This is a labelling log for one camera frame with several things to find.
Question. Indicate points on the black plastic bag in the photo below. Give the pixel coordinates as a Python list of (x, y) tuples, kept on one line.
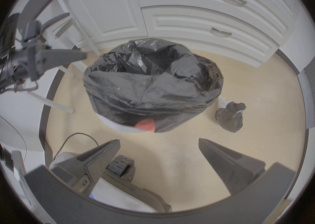
[(152, 78)]

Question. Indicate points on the dark grey white chair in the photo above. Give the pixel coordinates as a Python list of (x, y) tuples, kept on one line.
[(37, 1)]

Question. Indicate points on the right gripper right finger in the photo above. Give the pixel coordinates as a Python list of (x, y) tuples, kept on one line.
[(226, 166)]

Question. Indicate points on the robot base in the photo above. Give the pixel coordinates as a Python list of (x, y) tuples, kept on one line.
[(137, 193)]

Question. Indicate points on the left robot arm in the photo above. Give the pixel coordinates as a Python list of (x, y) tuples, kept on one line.
[(8, 33)]

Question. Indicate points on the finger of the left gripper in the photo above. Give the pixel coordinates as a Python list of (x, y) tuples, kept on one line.
[(66, 53), (51, 64)]

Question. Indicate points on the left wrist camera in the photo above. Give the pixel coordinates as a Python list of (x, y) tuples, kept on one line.
[(30, 31)]

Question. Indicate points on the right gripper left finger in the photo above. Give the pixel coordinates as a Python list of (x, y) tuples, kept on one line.
[(98, 161)]

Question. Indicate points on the black plastic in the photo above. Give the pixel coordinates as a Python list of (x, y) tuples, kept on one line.
[(231, 117)]

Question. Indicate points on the white paper scrap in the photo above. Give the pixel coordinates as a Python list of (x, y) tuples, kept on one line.
[(222, 101)]

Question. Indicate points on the white trash bin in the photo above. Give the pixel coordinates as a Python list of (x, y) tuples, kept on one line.
[(115, 124)]

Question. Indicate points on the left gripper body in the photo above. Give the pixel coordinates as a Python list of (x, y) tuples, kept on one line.
[(32, 63)]

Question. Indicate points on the white wardrobe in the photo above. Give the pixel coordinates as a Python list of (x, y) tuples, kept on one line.
[(196, 9)]

